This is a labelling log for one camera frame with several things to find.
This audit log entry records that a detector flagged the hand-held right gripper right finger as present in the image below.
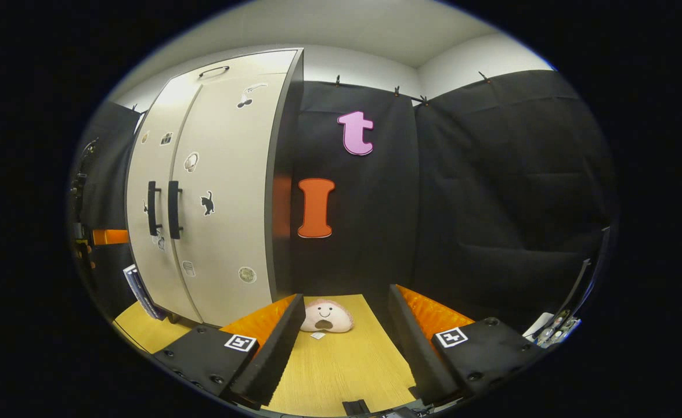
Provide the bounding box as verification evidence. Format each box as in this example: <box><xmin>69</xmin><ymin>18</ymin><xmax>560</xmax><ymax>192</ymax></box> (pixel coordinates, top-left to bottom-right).
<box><xmin>387</xmin><ymin>283</ymin><xmax>546</xmax><ymax>407</ymax></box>

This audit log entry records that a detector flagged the black backdrop cloth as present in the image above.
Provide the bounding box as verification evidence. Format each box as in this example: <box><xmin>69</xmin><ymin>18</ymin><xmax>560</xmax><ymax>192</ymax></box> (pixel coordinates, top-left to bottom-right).
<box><xmin>67</xmin><ymin>70</ymin><xmax>620</xmax><ymax>331</ymax></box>

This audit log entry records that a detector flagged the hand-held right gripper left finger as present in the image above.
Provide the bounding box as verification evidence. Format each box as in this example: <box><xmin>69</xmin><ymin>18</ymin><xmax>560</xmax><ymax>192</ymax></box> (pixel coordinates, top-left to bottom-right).
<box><xmin>154</xmin><ymin>293</ymin><xmax>308</xmax><ymax>407</ymax></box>

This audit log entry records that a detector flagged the long black cable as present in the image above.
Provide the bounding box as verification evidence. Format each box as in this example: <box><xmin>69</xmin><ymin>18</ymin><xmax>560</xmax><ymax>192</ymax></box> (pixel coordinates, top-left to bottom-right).
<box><xmin>553</xmin><ymin>226</ymin><xmax>613</xmax><ymax>326</ymax></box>

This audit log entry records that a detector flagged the white and blue clutter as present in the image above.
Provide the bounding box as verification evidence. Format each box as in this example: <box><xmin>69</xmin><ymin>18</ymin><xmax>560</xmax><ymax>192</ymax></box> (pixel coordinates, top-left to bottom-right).
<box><xmin>524</xmin><ymin>311</ymin><xmax>580</xmax><ymax>349</ymax></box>

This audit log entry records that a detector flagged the white cabinet drawer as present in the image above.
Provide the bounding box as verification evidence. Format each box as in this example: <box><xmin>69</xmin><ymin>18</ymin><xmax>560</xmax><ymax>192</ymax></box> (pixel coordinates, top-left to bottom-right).
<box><xmin>164</xmin><ymin>49</ymin><xmax>299</xmax><ymax>88</ymax></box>

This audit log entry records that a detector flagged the blue white striped board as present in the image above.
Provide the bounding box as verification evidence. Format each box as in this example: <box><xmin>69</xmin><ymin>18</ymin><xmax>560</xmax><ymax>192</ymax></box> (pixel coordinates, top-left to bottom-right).
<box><xmin>123</xmin><ymin>264</ymin><xmax>168</xmax><ymax>321</ymax></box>

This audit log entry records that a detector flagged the white cabinet with dark interior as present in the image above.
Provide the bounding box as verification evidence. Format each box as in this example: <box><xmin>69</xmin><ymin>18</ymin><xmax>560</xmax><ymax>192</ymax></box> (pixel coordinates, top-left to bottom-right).
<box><xmin>125</xmin><ymin>48</ymin><xmax>305</xmax><ymax>329</ymax></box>

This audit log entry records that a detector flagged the white cabinet door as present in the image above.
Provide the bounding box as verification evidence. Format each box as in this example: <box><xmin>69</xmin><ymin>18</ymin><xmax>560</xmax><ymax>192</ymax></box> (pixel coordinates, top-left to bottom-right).
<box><xmin>126</xmin><ymin>78</ymin><xmax>203</xmax><ymax>325</ymax></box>
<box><xmin>169</xmin><ymin>73</ymin><xmax>288</xmax><ymax>329</ymax></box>

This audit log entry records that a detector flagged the black door handle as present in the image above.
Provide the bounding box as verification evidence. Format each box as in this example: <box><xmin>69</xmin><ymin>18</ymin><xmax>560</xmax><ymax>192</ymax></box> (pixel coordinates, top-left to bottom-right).
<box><xmin>147</xmin><ymin>181</ymin><xmax>163</xmax><ymax>236</ymax></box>
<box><xmin>168</xmin><ymin>181</ymin><xmax>183</xmax><ymax>240</ymax></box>

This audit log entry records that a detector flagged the pink plush toy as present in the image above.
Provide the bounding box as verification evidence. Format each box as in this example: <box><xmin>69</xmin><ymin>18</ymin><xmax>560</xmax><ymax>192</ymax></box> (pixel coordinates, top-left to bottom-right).
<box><xmin>300</xmin><ymin>298</ymin><xmax>355</xmax><ymax>334</ymax></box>

